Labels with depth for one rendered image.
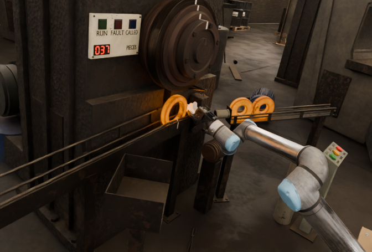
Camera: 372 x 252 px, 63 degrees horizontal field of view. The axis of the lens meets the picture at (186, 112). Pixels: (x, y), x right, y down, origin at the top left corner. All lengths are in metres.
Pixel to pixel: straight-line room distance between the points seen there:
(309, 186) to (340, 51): 2.86
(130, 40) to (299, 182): 0.93
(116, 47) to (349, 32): 3.04
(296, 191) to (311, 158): 0.15
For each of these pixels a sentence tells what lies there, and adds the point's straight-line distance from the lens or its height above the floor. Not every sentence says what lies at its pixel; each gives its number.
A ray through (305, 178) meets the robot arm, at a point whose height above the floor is 0.79.
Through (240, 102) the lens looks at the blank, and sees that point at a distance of 1.97.
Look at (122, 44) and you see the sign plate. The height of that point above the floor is 1.11.
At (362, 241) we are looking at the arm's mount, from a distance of 1.93.
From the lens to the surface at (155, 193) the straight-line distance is 1.30.
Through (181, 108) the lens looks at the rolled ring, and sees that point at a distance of 1.71.
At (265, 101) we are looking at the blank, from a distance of 2.05.
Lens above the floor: 1.41
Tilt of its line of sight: 23 degrees down
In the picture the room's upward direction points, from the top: 9 degrees clockwise
